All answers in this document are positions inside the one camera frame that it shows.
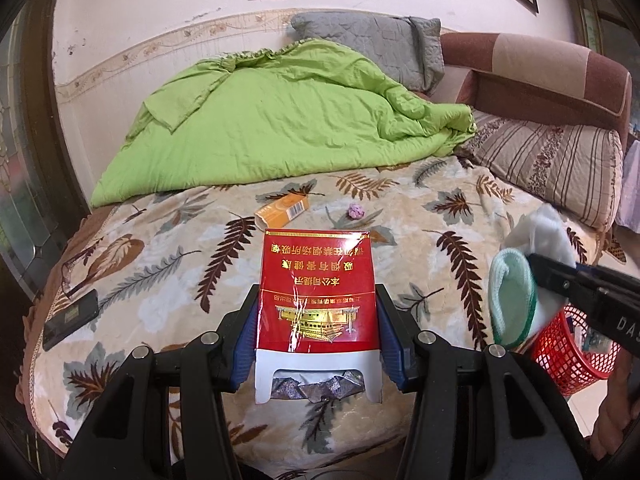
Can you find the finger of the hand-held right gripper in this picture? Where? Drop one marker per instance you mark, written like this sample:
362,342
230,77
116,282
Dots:
565,275

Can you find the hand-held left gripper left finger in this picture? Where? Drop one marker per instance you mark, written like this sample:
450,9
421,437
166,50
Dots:
245,345

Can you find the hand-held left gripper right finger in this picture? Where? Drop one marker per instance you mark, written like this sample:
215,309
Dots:
395,350

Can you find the green white tissue packet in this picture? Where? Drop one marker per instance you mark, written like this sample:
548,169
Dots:
510,300

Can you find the red mesh basket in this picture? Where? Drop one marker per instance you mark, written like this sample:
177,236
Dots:
560,355

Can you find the red cigarette pack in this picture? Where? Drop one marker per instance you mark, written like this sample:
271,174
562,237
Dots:
315,285

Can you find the person's right forearm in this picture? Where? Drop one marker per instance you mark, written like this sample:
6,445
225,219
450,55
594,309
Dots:
620,400

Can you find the pale lilac cloth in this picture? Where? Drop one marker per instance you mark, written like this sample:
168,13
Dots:
629,190

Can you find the striped floral pillow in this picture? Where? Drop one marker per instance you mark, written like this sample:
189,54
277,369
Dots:
550,160

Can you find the orange small carton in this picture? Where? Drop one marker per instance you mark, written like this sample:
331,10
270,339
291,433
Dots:
280,214

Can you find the leaf print blanket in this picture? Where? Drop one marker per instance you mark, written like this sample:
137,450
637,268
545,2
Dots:
150,240

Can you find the pink crumpled paper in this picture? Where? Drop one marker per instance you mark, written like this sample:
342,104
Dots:
355,210

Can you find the black phone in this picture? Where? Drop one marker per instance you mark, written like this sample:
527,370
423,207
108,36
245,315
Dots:
70,320

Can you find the brown padded headboard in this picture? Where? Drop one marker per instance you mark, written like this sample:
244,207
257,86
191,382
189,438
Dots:
550,85

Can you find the eyeglasses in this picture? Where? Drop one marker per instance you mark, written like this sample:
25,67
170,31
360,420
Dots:
65,275

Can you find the green quilt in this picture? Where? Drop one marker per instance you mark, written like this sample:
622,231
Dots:
275,120

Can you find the grey quilted pillow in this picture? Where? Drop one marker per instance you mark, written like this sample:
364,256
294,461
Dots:
390,45

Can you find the dark wooden door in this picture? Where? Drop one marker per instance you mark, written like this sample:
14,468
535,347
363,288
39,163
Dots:
35,135

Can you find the wooden window frame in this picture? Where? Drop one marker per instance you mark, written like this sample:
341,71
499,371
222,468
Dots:
590,20

